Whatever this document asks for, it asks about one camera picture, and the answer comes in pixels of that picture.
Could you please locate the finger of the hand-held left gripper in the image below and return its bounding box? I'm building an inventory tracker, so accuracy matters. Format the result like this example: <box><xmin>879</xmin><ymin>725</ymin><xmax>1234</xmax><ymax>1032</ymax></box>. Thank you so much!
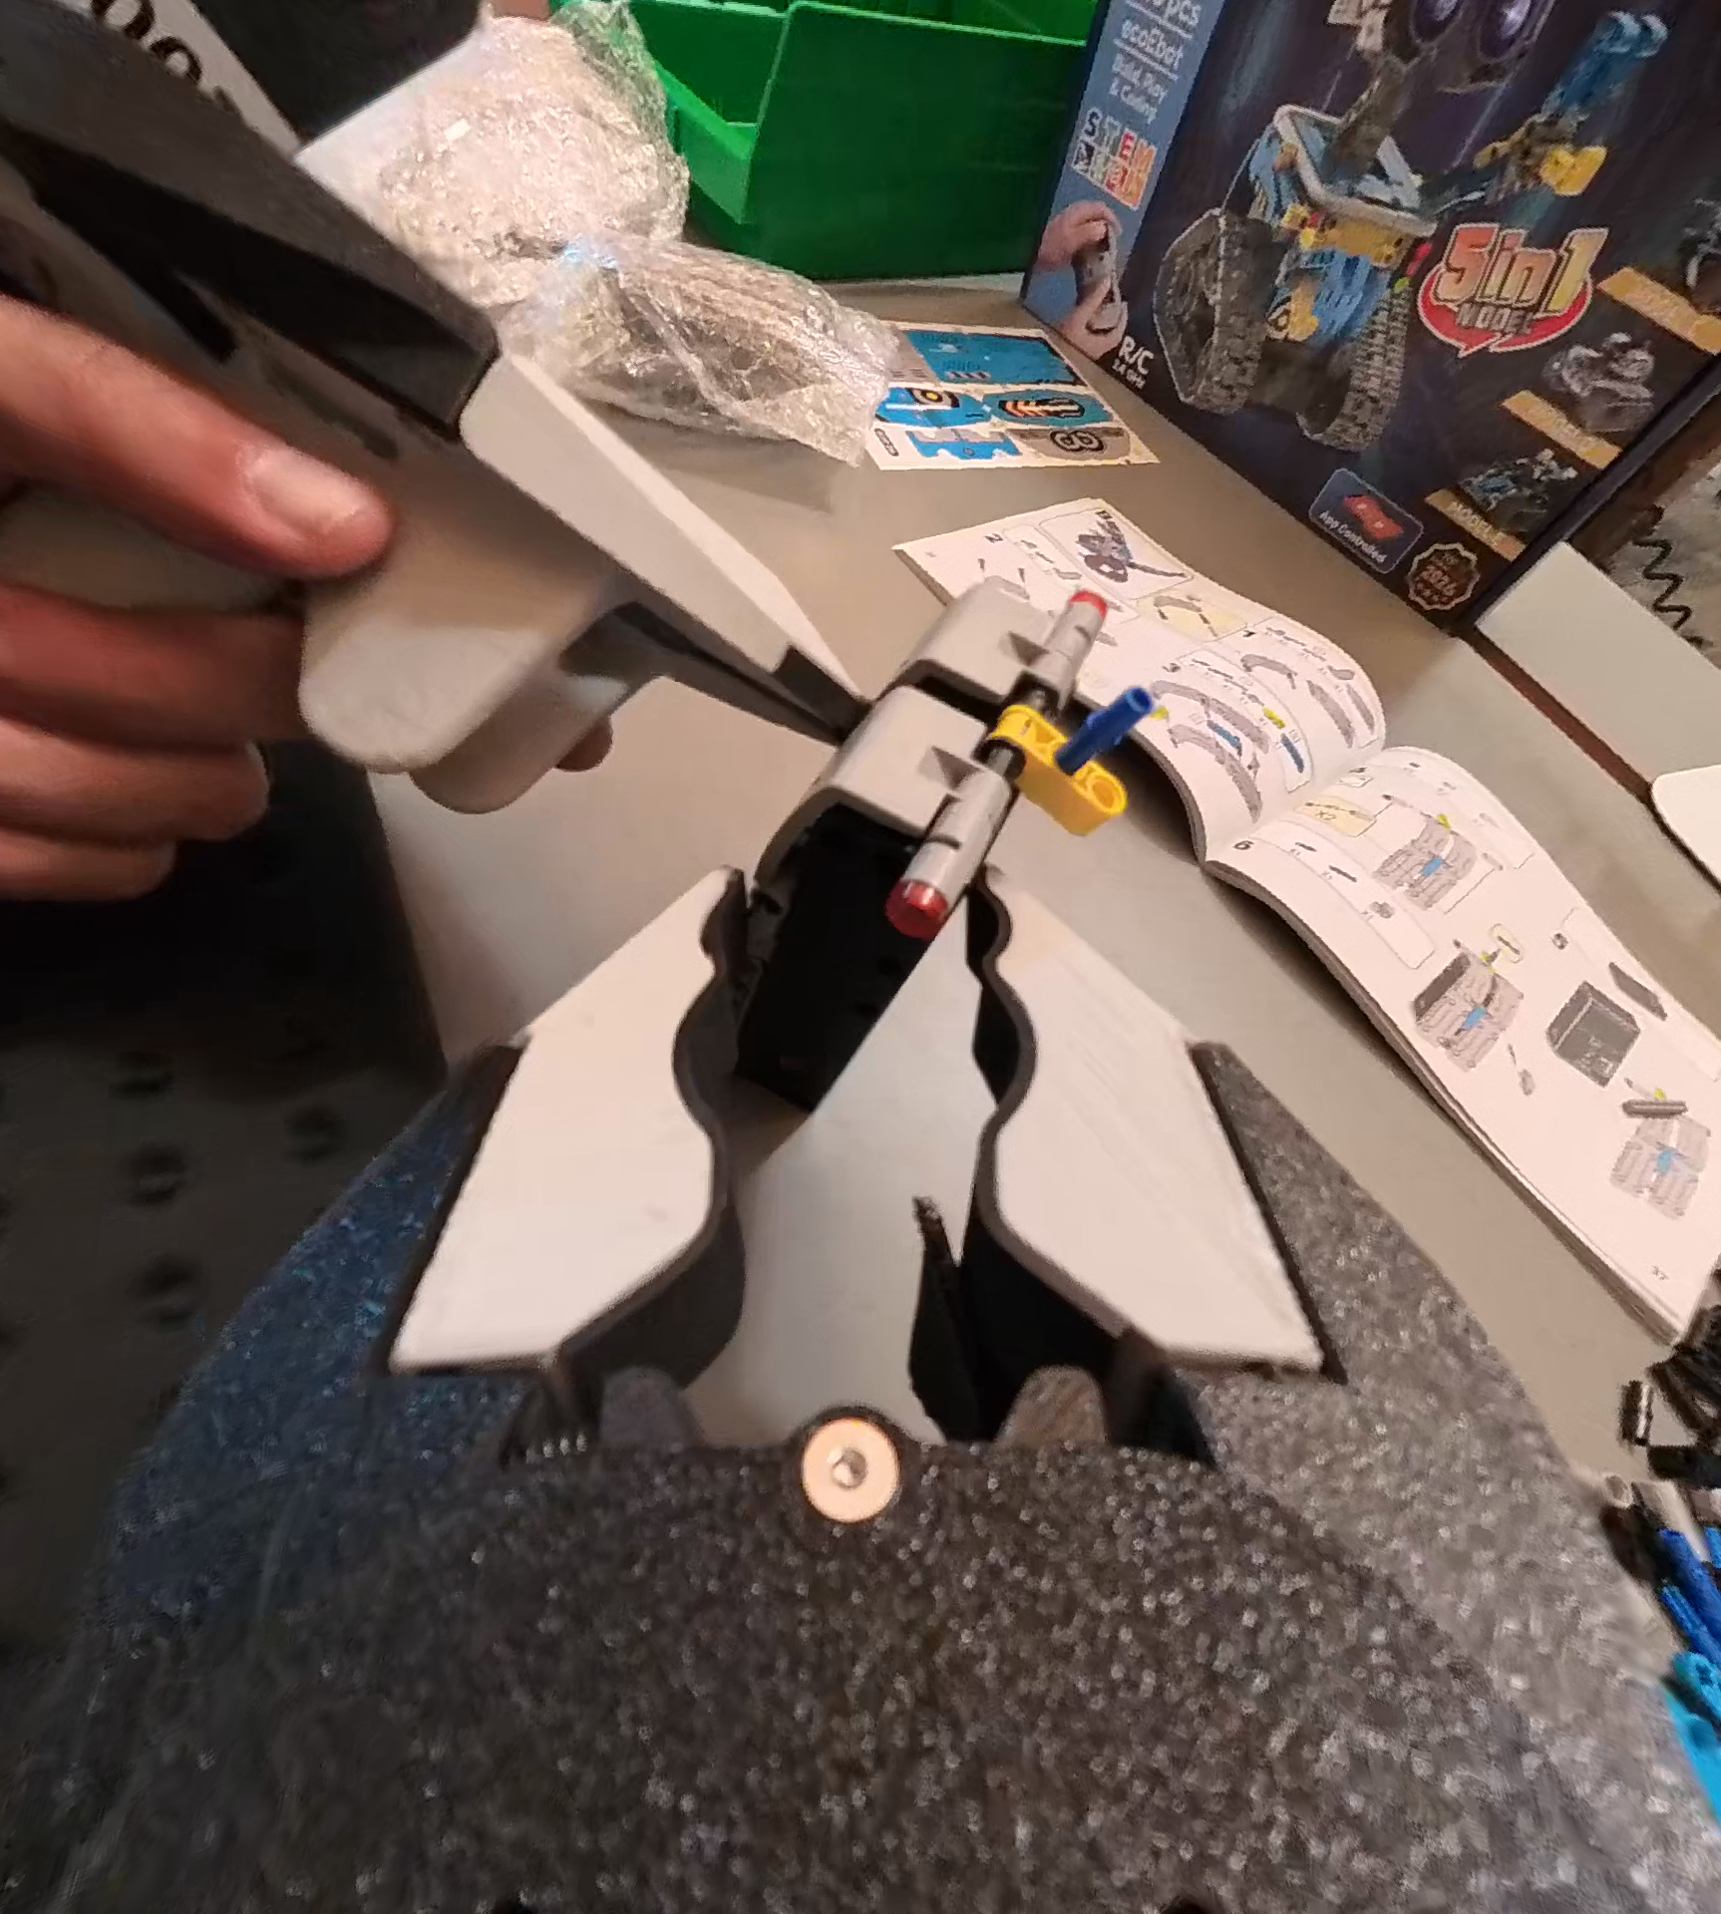
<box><xmin>460</xmin><ymin>352</ymin><xmax>873</xmax><ymax>745</ymax></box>

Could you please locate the pile of small toy pieces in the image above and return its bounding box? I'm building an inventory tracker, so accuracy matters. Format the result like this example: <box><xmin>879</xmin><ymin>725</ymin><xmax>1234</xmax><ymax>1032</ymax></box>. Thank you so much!
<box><xmin>1599</xmin><ymin>1247</ymin><xmax>1721</xmax><ymax>1914</ymax></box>

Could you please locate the toy building kit box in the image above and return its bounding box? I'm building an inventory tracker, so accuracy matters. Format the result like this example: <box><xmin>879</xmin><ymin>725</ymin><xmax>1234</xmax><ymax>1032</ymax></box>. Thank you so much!
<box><xmin>1020</xmin><ymin>0</ymin><xmax>1721</xmax><ymax>637</ymax></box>

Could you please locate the instruction booklet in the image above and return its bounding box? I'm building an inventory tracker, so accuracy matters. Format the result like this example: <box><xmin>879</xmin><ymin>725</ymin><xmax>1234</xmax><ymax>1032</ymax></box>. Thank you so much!
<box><xmin>893</xmin><ymin>496</ymin><xmax>1721</xmax><ymax>1343</ymax></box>

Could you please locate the grey black toy brick assembly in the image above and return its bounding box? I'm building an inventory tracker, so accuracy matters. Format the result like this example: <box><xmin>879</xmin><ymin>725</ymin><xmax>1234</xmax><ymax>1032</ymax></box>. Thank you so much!
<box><xmin>731</xmin><ymin>581</ymin><xmax>1154</xmax><ymax>1112</ymax></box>

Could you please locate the black coiled cable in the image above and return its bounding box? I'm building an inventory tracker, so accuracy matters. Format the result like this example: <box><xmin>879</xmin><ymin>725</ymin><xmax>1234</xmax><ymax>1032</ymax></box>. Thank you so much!
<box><xmin>1615</xmin><ymin>500</ymin><xmax>1706</xmax><ymax>637</ymax></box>

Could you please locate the crinkled plastic wrap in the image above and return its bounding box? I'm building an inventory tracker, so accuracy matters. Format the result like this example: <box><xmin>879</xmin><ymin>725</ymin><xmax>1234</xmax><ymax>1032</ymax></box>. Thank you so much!
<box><xmin>378</xmin><ymin>0</ymin><xmax>689</xmax><ymax>308</ymax></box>

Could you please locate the sticker sheet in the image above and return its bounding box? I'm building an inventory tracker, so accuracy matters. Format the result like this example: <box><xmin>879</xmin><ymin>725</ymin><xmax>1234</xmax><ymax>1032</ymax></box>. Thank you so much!
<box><xmin>859</xmin><ymin>324</ymin><xmax>1158</xmax><ymax>472</ymax></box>

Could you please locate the green plastic bin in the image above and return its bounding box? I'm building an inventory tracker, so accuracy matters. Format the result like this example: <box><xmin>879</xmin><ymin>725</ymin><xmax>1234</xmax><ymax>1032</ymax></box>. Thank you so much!
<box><xmin>627</xmin><ymin>0</ymin><xmax>1102</xmax><ymax>282</ymax></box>

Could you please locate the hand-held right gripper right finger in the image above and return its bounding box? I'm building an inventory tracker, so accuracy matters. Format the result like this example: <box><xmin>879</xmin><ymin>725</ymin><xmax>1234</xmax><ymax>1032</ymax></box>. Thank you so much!
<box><xmin>966</xmin><ymin>872</ymin><xmax>1325</xmax><ymax>1437</ymax></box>

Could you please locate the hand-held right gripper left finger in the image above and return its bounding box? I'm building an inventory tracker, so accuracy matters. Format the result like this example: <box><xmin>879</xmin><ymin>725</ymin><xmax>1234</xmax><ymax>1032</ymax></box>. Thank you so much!
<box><xmin>388</xmin><ymin>866</ymin><xmax>745</xmax><ymax>1423</ymax></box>

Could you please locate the person's left hand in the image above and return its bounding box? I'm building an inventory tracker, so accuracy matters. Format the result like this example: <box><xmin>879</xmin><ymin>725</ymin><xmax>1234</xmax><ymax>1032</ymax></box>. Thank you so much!
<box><xmin>0</xmin><ymin>238</ymin><xmax>398</xmax><ymax>898</ymax></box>

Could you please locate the black dimpled pad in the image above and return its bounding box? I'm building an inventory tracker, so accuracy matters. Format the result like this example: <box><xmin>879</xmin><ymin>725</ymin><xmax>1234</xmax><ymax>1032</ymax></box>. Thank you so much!
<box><xmin>0</xmin><ymin>747</ymin><xmax>450</xmax><ymax>1795</ymax></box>

